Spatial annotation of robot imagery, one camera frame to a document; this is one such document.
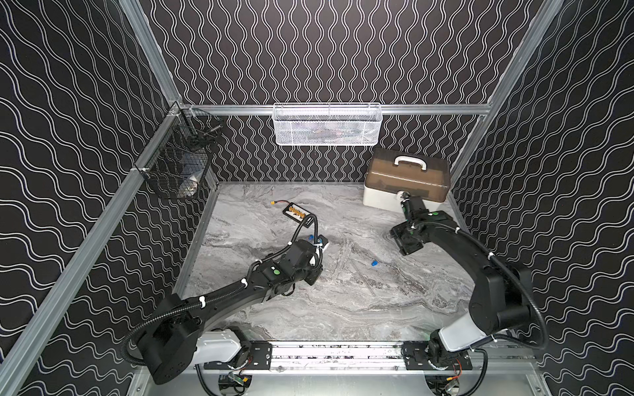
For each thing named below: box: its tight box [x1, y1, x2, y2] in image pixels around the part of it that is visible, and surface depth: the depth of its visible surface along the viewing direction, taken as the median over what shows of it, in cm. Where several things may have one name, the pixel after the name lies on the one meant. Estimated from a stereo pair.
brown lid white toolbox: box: [362, 147, 451, 213], surface depth 102 cm
